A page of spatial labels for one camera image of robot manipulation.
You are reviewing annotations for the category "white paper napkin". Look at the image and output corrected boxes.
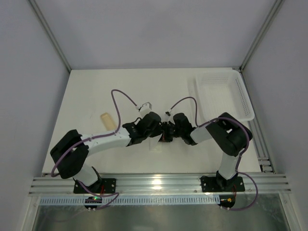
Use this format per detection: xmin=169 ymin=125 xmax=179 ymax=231
xmin=149 ymin=135 xmax=162 ymax=153

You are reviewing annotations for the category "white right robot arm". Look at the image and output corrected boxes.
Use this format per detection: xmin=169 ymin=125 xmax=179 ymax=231
xmin=159 ymin=112 xmax=253 ymax=190

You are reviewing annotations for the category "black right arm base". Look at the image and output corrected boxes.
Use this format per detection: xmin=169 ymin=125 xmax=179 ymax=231
xmin=200 ymin=172 xmax=245 ymax=193

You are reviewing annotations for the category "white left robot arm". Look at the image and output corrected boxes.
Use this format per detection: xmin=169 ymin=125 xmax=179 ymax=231
xmin=50 ymin=112 xmax=161 ymax=187

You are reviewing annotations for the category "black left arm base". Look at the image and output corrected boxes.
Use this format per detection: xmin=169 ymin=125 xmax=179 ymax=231
xmin=73 ymin=178 xmax=116 ymax=194

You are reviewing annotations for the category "beige utensil case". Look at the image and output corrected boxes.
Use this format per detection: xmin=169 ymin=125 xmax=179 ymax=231
xmin=100 ymin=113 xmax=117 ymax=131

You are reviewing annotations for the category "white perforated plastic basket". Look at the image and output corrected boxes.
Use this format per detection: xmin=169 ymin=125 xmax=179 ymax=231
xmin=192 ymin=69 xmax=255 ymax=123

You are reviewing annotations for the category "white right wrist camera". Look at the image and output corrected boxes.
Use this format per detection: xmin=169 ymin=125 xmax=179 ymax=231
xmin=164 ymin=109 xmax=173 ymax=122

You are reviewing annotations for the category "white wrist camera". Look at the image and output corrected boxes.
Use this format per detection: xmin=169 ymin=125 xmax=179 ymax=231
xmin=164 ymin=109 xmax=173 ymax=122
xmin=138 ymin=102 xmax=152 ymax=117

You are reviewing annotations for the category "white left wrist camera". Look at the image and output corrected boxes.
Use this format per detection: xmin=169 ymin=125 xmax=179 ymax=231
xmin=138 ymin=102 xmax=152 ymax=117

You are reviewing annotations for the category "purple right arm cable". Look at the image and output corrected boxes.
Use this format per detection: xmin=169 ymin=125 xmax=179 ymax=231
xmin=169 ymin=96 xmax=259 ymax=211

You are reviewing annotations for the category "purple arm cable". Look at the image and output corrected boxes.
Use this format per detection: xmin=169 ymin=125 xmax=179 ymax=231
xmin=51 ymin=89 xmax=140 ymax=217
xmin=169 ymin=96 xmax=259 ymax=211

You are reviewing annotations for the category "slotted white cable duct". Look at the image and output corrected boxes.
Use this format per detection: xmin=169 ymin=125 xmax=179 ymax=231
xmin=39 ymin=194 xmax=220 ymax=206

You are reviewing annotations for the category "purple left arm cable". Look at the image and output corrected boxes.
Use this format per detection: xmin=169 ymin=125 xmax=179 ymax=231
xmin=51 ymin=89 xmax=140 ymax=217

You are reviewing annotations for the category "aluminium front rail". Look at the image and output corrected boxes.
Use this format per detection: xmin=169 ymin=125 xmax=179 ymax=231
xmin=28 ymin=173 xmax=291 ymax=196

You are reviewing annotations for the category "left aluminium frame post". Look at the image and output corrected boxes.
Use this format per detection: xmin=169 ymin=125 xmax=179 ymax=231
xmin=27 ymin=0 xmax=72 ymax=73

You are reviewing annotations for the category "aluminium frame post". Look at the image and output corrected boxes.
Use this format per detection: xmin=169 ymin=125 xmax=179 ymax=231
xmin=239 ymin=0 xmax=285 ymax=73
xmin=27 ymin=0 xmax=72 ymax=73

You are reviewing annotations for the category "right aluminium frame post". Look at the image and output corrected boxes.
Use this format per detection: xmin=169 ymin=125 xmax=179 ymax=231
xmin=239 ymin=0 xmax=285 ymax=73

